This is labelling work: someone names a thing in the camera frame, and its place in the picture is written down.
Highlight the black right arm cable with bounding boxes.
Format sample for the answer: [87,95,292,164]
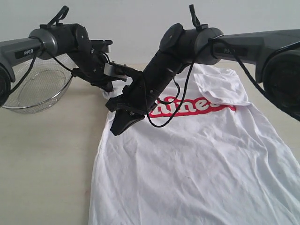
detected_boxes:
[146,4,265,128]

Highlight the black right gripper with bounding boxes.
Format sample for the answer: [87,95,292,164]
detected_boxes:
[105,70,171,136]

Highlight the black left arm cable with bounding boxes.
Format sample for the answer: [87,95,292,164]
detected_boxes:
[9,6,75,94]

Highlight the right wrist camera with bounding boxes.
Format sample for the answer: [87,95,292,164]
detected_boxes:
[103,61,142,82]

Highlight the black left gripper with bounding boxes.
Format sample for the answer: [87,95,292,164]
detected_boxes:
[71,50,113,91]

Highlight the metal wire mesh basket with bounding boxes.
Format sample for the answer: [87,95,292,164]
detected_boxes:
[2,54,76,114]

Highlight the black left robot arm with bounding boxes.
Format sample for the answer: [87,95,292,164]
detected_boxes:
[0,23,113,105]

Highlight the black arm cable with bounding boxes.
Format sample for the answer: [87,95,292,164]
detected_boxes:
[146,4,265,128]
[9,6,75,94]

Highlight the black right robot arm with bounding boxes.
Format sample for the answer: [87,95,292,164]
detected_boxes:
[106,23,300,135]

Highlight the white t-shirt red print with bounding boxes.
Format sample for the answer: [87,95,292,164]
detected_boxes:
[88,64,300,225]

